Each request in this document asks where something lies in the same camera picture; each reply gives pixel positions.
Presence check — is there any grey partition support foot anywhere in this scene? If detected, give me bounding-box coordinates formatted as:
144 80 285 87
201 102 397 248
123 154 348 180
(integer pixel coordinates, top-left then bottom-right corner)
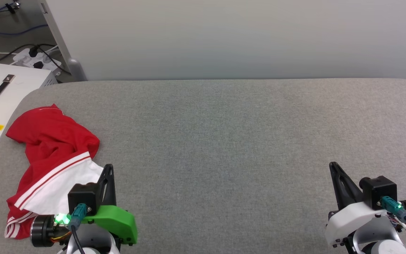
39 0 88 81

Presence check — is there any blue cable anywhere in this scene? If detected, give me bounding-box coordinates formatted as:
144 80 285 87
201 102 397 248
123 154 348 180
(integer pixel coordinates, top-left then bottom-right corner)
0 5 48 36

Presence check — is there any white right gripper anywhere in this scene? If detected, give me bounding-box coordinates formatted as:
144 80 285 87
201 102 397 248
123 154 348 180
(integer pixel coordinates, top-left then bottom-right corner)
325 162 406 248

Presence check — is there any white equipment box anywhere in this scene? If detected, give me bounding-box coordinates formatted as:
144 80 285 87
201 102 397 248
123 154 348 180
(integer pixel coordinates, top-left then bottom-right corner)
0 63 58 159

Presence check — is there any teal plug left camera cable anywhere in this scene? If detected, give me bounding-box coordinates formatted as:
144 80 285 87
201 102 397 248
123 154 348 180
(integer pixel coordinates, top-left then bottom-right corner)
70 203 88 254

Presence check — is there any white partition panel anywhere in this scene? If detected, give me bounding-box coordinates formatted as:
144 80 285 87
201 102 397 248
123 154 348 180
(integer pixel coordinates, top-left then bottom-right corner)
44 0 406 81

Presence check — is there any red and white shirt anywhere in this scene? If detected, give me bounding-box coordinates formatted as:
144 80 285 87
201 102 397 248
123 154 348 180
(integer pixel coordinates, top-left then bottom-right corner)
5 104 105 240

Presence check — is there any black cable clamp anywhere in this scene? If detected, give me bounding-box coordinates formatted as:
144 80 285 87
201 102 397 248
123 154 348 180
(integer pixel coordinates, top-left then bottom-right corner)
5 1 21 14

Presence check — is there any teal plug right camera cable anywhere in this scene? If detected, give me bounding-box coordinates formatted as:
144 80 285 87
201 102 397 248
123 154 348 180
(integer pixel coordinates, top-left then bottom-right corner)
380 196 406 247

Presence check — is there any teal plug camera cable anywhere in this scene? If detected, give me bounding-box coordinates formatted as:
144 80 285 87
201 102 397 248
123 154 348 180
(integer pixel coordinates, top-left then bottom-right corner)
70 203 88 254
380 196 406 247

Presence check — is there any black power cable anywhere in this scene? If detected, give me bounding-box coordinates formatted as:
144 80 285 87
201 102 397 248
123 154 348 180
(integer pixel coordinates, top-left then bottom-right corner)
0 43 71 75

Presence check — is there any white power strip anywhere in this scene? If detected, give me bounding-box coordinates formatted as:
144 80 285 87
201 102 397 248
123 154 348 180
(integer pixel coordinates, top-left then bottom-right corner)
13 48 62 76

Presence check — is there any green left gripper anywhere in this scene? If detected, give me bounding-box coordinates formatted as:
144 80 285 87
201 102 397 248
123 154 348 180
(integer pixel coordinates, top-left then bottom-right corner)
30 164 139 248

